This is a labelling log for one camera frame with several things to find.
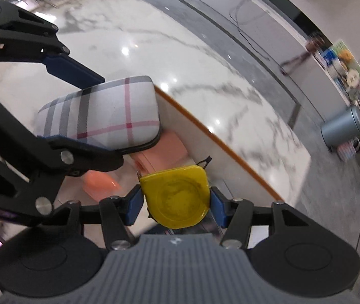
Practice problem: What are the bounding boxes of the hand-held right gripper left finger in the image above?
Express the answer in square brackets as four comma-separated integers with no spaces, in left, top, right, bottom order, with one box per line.
[53,185,145,251]

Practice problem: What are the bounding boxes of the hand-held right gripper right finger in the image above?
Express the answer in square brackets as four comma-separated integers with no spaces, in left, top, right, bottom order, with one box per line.
[210,185,311,249]

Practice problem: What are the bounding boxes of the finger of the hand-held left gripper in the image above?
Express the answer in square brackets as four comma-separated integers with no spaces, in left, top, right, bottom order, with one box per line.
[0,6,106,90]
[0,77,125,229]

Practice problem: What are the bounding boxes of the glossy orange pear-shaped toy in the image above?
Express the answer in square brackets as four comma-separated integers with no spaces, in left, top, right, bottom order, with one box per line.
[83,169,120,201]

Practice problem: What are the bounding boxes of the yellow tape measure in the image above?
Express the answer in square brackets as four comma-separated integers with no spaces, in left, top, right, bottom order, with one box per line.
[138,156,213,230]

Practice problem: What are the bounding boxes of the white storage box orange rim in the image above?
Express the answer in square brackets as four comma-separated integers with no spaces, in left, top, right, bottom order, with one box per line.
[72,84,286,238]

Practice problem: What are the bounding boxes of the plaid glasses case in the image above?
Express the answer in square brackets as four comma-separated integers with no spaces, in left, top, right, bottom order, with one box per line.
[33,75,162,156]

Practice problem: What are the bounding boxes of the pink rectangular box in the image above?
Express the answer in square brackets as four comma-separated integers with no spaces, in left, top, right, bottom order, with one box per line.
[132,131,190,173]

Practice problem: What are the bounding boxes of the pink striped bag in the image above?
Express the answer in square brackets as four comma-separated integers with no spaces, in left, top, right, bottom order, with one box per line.
[337,139,360,160]

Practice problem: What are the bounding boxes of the grey cylindrical trash can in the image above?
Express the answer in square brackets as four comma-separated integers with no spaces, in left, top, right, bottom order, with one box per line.
[320,105,360,148]

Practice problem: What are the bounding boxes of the brown tripod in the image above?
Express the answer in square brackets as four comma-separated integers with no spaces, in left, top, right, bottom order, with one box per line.
[279,33,321,77]

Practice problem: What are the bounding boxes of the colourful printed gift box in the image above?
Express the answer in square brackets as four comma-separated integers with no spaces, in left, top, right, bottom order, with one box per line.
[316,40,360,97]

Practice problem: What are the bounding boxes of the long white media console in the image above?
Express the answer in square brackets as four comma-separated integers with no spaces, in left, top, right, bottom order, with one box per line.
[218,0,360,115]

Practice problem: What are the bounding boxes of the black floor cable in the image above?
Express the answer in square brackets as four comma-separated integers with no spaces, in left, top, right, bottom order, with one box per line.
[227,0,282,67]

